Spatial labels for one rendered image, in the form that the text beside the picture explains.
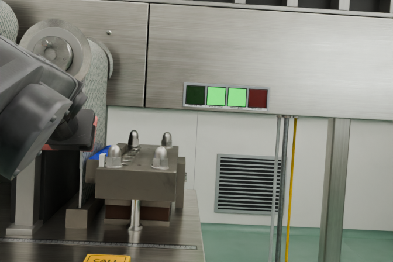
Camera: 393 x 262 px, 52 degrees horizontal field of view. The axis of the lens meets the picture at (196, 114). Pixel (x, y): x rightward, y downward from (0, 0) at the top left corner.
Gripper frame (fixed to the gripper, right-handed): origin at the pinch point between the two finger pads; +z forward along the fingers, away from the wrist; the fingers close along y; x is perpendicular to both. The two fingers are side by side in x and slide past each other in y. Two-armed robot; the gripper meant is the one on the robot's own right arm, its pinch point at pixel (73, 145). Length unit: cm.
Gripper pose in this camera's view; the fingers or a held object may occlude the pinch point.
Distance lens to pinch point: 79.5
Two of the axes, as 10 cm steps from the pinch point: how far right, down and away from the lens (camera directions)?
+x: 0.2, -9.0, 4.4
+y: 10.0, 0.4, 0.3
